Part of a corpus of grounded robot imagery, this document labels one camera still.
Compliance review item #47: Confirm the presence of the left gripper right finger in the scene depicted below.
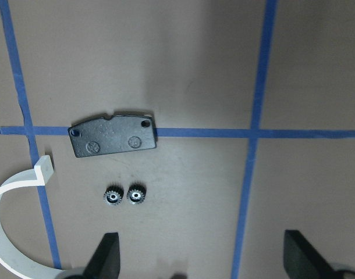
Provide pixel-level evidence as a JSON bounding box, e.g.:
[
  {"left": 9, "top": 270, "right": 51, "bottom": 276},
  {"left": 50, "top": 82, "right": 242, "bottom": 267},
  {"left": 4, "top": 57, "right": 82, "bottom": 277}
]
[{"left": 283, "top": 230, "right": 339, "bottom": 279}]

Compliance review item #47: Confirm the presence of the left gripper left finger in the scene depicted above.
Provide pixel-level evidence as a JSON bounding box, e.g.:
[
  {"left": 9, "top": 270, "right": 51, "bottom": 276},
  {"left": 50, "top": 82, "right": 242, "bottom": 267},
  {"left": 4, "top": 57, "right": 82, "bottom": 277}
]
[{"left": 83, "top": 232, "right": 120, "bottom": 279}]

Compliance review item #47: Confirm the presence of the black bearing gear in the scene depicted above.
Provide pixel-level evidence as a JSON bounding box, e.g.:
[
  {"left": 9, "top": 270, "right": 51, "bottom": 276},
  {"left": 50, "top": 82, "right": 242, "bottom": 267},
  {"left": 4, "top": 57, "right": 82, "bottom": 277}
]
[
  {"left": 103, "top": 185, "right": 124, "bottom": 206},
  {"left": 126, "top": 182, "right": 147, "bottom": 205}
]

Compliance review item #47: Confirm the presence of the small black flat part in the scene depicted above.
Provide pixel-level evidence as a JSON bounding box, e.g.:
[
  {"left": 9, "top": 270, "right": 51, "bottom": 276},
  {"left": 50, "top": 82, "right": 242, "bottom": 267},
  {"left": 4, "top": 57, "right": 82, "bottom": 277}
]
[{"left": 68, "top": 112, "right": 157, "bottom": 158}]

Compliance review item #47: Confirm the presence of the white curved plastic bracket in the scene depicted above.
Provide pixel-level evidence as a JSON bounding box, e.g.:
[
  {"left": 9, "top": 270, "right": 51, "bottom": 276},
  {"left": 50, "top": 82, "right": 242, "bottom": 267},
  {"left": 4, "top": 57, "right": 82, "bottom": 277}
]
[{"left": 0, "top": 155, "right": 62, "bottom": 278}]

